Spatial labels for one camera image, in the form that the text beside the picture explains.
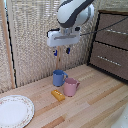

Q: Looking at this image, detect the white plate patterned rim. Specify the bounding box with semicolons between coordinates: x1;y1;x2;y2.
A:
0;94;36;128

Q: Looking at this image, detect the blue mug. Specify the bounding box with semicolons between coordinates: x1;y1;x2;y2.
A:
52;69;69;88

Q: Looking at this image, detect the dark wooden drawer cabinet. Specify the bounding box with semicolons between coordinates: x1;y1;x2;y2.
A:
87;9;128;83

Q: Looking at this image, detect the yellow rectangular block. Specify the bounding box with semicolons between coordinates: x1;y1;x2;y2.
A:
50;89;67;102

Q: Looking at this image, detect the pink mug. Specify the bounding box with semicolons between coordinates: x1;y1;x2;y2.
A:
63;77;81;98

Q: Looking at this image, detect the black cable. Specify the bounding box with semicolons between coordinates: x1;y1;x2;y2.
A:
79;15;128;37

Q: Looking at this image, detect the silver bar handle short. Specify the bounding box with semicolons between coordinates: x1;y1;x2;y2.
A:
96;55;123;68

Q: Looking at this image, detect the brown drawer closed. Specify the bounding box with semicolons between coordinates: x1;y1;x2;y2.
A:
89;41;128;81

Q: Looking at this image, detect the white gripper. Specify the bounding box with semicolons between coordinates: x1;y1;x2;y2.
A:
46;27;82;57

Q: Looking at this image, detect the silver bar handle long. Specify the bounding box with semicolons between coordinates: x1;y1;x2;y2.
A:
105;27;128;36

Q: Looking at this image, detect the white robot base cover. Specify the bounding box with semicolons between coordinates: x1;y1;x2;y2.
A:
111;105;128;128

